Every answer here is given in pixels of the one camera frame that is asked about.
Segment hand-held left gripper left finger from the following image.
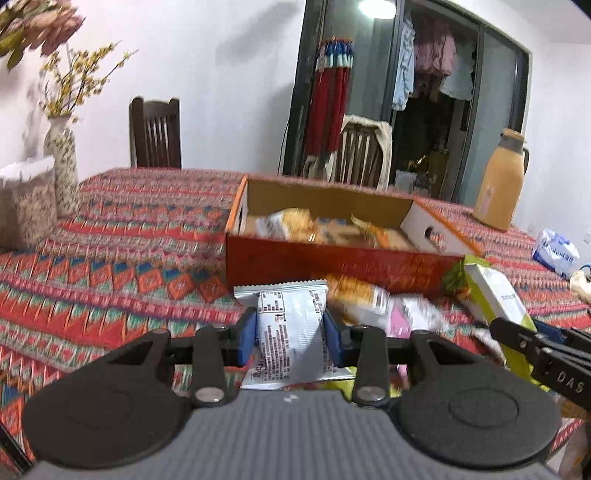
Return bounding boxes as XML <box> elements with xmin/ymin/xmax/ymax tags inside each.
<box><xmin>106</xmin><ymin>307</ymin><xmax>257</xmax><ymax>408</ymax></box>

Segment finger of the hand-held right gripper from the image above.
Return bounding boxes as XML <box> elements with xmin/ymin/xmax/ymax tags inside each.
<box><xmin>489</xmin><ymin>318</ymin><xmax>540</xmax><ymax>366</ymax></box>
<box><xmin>536</xmin><ymin>322</ymin><xmax>591</xmax><ymax>354</ymax></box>

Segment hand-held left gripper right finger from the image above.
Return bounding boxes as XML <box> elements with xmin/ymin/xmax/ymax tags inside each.
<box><xmin>324</xmin><ymin>311</ymin><xmax>476</xmax><ymax>409</ymax></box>

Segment long green snack packet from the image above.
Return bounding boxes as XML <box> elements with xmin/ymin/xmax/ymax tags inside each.
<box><xmin>318</xmin><ymin>366</ymin><xmax>402</xmax><ymax>400</ymax></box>

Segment green and white snack packet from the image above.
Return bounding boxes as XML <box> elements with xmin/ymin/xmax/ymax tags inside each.
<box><xmin>462</xmin><ymin>256</ymin><xmax>552</xmax><ymax>391</ymax></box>

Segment orange cardboard box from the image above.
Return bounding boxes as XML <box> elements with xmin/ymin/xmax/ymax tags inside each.
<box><xmin>225</xmin><ymin>174</ymin><xmax>485</xmax><ymax>296</ymax></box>

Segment plain white snack packet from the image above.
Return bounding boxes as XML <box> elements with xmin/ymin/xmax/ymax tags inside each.
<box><xmin>455</xmin><ymin>323</ymin><xmax>509</xmax><ymax>367</ymax></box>

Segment cream-coloured object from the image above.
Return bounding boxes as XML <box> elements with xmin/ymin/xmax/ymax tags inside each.
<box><xmin>569</xmin><ymin>265</ymin><xmax>591</xmax><ymax>304</ymax></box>

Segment white blue tissue pack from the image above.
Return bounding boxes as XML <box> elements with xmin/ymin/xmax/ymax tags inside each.
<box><xmin>531</xmin><ymin>228</ymin><xmax>581</xmax><ymax>279</ymax></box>

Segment pink snack packet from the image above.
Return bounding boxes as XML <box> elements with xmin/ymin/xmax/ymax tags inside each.
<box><xmin>385</xmin><ymin>295</ymin><xmax>457</xmax><ymax>341</ymax></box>

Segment yellow thermos jug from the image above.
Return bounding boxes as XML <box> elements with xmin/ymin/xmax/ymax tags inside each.
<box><xmin>472</xmin><ymin>128</ymin><xmax>531</xmax><ymax>232</ymax></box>

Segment brown slatted wooden chair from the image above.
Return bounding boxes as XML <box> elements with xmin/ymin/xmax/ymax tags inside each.
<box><xmin>333</xmin><ymin>122</ymin><xmax>386</xmax><ymax>188</ymax></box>

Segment wooden chair with cloth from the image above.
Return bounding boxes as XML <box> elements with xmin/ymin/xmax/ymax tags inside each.
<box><xmin>339</xmin><ymin>114</ymin><xmax>393</xmax><ymax>190</ymax></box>

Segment dark wooden chair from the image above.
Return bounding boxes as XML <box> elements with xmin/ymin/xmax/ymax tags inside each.
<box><xmin>129</xmin><ymin>97</ymin><xmax>182</xmax><ymax>169</ymax></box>

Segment dark framed sliding glass door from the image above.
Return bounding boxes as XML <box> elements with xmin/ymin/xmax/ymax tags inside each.
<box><xmin>281</xmin><ymin>0</ymin><xmax>532</xmax><ymax>204</ymax></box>

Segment floral ceramic vase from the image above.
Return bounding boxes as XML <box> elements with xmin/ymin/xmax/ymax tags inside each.
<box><xmin>45</xmin><ymin>117</ymin><xmax>80</xmax><ymax>217</ymax></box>

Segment white lace hanging garment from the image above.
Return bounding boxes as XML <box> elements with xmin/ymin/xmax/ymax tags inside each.
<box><xmin>438</xmin><ymin>46</ymin><xmax>476</xmax><ymax>101</ymax></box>

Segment clear container with white lid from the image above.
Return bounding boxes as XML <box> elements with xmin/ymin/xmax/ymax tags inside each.
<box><xmin>0</xmin><ymin>156</ymin><xmax>58</xmax><ymax>252</ymax></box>

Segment light blue hanging shirt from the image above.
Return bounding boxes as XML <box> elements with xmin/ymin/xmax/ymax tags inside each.
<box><xmin>392</xmin><ymin>14</ymin><xmax>416</xmax><ymax>112</ymax></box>

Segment pink hanging garment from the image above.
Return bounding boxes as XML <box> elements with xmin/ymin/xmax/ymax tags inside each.
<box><xmin>413</xmin><ymin>16</ymin><xmax>458</xmax><ymax>77</ymax></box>

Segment yellow flower branches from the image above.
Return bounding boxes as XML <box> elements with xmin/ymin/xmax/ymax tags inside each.
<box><xmin>39</xmin><ymin>44</ymin><xmax>137</xmax><ymax>123</ymax></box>

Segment pink artificial flower bouquet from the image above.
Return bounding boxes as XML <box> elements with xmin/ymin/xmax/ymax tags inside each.
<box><xmin>0</xmin><ymin>0</ymin><xmax>86</xmax><ymax>71</ymax></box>

